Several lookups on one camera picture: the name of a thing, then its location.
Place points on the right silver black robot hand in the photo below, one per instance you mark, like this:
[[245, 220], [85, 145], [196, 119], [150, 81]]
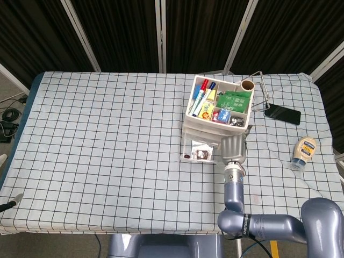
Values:
[[233, 149]]

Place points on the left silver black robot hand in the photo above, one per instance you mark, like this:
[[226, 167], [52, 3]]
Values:
[[9, 204]]

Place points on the white drawer organizer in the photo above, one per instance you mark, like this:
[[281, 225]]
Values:
[[215, 125]]

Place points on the clear plastic container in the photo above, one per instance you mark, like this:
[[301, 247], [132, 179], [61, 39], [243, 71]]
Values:
[[186, 146]]

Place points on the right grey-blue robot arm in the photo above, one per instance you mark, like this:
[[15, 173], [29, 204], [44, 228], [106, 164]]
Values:
[[233, 188]]

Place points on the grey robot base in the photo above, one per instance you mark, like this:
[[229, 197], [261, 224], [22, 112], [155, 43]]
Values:
[[161, 247]]

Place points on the black binder clips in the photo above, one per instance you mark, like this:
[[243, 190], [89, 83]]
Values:
[[237, 121]]

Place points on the brown snack packet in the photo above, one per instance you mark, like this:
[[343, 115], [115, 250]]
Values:
[[201, 154]]

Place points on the blue printed packet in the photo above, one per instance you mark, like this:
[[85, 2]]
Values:
[[224, 115]]

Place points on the clear plastic bag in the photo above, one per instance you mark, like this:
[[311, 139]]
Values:
[[199, 143]]

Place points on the small red packet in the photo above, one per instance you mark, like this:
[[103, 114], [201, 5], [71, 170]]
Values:
[[215, 116]]

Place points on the yellow printed packet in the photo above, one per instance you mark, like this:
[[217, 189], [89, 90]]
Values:
[[207, 112]]

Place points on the green foil packet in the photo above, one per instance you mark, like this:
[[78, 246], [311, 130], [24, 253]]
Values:
[[230, 93], [233, 102]]

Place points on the yellow sticky note pad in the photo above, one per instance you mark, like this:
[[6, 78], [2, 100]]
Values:
[[213, 95]]

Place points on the black smartphone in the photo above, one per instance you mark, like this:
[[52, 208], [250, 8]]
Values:
[[282, 114]]

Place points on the blue cap whiteboard marker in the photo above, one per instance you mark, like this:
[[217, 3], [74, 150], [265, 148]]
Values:
[[212, 85]]

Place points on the blue eraser block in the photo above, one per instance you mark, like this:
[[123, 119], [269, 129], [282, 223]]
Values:
[[197, 92]]

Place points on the beige mayonnaise squeeze bottle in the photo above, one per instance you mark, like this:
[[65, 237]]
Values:
[[303, 150]]

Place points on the red cap whiteboard marker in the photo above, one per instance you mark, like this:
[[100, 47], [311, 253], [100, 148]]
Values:
[[205, 84]]

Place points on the black power adapter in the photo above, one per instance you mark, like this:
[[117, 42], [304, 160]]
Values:
[[6, 131]]

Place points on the white metal table leg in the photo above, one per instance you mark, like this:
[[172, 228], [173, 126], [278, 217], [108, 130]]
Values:
[[238, 246]]

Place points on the blue white checked tablecloth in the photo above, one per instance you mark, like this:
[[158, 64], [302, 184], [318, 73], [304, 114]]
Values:
[[107, 147]]

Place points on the black folding screen white frame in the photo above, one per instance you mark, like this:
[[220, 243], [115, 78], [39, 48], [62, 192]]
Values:
[[121, 32]]

